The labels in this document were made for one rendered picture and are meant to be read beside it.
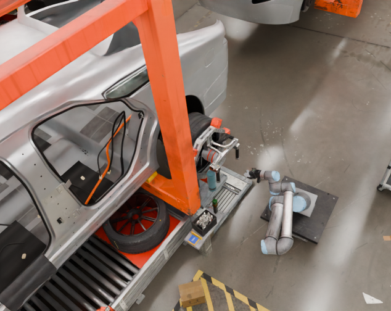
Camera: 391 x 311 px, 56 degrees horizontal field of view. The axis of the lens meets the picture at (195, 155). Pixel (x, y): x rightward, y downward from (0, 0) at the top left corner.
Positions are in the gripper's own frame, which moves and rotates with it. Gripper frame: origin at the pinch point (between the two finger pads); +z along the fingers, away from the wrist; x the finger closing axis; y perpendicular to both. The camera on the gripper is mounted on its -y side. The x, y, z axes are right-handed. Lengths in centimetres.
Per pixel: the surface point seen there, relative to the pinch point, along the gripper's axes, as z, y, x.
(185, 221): 46, -11, 59
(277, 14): 60, 56, -254
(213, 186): 28.3, 1.2, 19.7
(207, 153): 24.0, 34.9, 8.7
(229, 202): 45, -49, 0
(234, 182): 51, -43, -27
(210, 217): 15, -7, 52
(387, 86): -46, -98, -288
